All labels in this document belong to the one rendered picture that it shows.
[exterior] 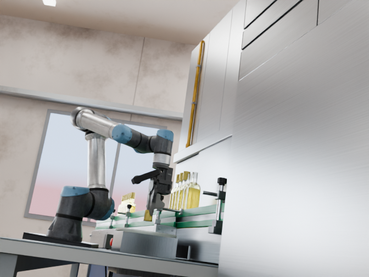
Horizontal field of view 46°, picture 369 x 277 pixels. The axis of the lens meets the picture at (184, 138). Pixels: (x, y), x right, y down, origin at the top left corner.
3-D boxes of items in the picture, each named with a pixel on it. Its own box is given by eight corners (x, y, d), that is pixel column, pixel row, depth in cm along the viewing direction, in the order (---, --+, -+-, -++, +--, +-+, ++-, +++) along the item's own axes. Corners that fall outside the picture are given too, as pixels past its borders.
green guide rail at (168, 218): (175, 227, 196) (177, 209, 198) (173, 227, 195) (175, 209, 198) (105, 231, 356) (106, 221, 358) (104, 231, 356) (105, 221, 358)
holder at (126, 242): (188, 261, 171) (190, 241, 173) (119, 251, 163) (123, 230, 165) (174, 259, 187) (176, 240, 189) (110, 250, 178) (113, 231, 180)
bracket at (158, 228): (175, 243, 190) (177, 227, 191) (154, 240, 187) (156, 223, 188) (172, 243, 193) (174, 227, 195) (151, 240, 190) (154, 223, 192)
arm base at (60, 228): (40, 234, 180) (46, 210, 183) (53, 236, 195) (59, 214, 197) (75, 241, 179) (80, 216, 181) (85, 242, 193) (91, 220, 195)
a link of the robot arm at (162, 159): (156, 152, 181) (151, 155, 188) (154, 163, 179) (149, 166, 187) (173, 155, 183) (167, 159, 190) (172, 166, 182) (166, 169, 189)
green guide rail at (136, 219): (159, 225, 194) (162, 206, 196) (157, 224, 193) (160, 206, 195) (96, 230, 354) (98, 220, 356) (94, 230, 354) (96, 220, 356)
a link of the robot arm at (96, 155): (74, 220, 196) (76, 112, 219) (99, 225, 207) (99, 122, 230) (93, 213, 189) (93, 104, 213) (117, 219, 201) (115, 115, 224)
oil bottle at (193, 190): (196, 231, 193) (201, 183, 198) (184, 228, 191) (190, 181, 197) (191, 231, 198) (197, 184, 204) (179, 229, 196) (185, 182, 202)
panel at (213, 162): (295, 204, 148) (301, 109, 156) (288, 203, 147) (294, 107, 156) (196, 215, 230) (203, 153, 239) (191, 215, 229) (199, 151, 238)
